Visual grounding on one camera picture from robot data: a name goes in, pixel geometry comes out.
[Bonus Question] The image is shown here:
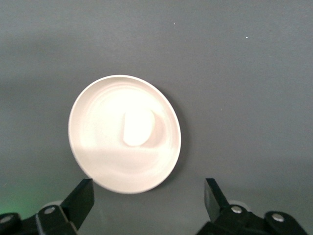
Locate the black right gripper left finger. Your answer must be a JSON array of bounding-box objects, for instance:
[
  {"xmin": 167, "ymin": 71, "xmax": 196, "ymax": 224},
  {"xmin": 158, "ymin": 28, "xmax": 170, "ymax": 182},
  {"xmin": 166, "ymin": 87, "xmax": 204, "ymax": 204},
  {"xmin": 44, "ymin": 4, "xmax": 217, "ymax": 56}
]
[{"xmin": 35, "ymin": 178, "xmax": 95, "ymax": 235}]

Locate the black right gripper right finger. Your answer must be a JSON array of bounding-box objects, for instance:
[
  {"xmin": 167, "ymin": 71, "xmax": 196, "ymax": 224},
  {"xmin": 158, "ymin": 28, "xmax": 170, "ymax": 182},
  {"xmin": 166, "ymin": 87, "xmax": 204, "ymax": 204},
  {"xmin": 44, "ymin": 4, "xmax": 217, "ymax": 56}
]
[{"xmin": 197, "ymin": 178, "xmax": 269, "ymax": 235}]

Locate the round beige plate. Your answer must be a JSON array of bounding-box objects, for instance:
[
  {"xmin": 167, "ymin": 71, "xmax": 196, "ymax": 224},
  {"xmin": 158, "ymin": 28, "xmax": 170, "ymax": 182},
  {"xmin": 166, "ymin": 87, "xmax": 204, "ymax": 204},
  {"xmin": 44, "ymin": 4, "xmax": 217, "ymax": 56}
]
[{"xmin": 68, "ymin": 75, "xmax": 182, "ymax": 195}]

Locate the white steamed bun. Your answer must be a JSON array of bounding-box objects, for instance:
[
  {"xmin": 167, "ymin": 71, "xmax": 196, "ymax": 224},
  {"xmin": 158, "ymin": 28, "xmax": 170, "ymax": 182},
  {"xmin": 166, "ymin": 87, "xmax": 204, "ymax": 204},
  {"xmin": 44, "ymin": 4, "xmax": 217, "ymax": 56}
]
[{"xmin": 122, "ymin": 109, "xmax": 157, "ymax": 147}]

